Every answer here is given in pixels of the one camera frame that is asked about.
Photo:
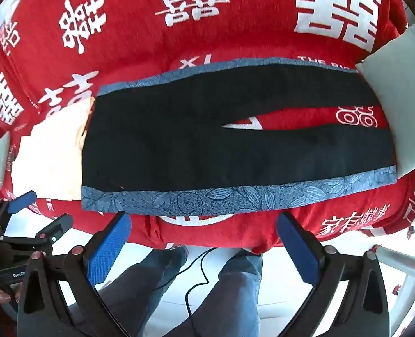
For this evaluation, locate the pale grey pillow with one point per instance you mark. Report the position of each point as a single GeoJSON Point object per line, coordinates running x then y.
{"type": "Point", "coordinates": [400, 94]}

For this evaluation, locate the person's left leg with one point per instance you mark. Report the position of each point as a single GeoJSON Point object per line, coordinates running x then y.
{"type": "Point", "coordinates": [140, 288]}

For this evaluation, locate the cream folded cloth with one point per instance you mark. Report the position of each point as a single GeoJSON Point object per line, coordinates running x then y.
{"type": "Point", "coordinates": [49, 158]}

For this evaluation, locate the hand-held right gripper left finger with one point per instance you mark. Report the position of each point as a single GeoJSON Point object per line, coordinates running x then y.
{"type": "Point", "coordinates": [111, 247]}

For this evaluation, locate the black pants with patterned stripes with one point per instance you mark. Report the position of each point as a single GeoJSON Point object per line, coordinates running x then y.
{"type": "Point", "coordinates": [193, 147]}

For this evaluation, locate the person's right leg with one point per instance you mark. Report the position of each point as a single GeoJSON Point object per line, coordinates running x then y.
{"type": "Point", "coordinates": [225, 298]}

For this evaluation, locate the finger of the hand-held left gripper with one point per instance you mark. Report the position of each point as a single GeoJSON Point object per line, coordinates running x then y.
{"type": "Point", "coordinates": [22, 200]}
{"type": "Point", "coordinates": [54, 227]}

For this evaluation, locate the red printed blanket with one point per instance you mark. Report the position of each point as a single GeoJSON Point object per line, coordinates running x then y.
{"type": "Point", "coordinates": [193, 35]}

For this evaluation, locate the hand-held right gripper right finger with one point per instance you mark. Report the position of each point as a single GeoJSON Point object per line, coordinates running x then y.
{"type": "Point", "coordinates": [298, 249]}

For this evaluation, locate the person's leg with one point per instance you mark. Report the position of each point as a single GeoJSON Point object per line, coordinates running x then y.
{"type": "Point", "coordinates": [225, 298]}
{"type": "Point", "coordinates": [140, 288]}

